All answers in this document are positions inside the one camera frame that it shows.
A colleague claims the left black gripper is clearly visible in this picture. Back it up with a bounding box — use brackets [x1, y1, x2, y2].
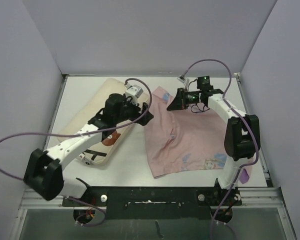
[114, 95, 152, 126]

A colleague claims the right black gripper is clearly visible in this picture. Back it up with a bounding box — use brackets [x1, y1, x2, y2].
[166, 87, 202, 111]

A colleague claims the pink pillowcase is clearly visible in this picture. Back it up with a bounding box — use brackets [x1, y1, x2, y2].
[142, 85, 256, 185]

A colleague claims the cream pillow with bear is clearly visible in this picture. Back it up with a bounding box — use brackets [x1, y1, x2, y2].
[59, 78, 150, 166]

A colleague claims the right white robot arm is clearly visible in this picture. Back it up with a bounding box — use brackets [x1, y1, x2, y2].
[166, 75, 260, 205]

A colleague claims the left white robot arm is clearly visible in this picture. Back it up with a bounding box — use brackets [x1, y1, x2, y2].
[23, 93, 154, 206]

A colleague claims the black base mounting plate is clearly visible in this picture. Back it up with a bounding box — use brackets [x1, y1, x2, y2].
[61, 185, 242, 227]

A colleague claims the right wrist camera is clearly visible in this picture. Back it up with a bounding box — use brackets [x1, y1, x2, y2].
[177, 75, 190, 89]

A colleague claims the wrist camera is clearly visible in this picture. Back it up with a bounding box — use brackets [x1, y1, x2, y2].
[125, 83, 144, 99]
[177, 75, 190, 89]

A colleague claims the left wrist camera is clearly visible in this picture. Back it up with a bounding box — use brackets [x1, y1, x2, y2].
[125, 83, 144, 99]

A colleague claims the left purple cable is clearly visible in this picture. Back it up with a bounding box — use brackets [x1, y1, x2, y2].
[0, 78, 155, 227]

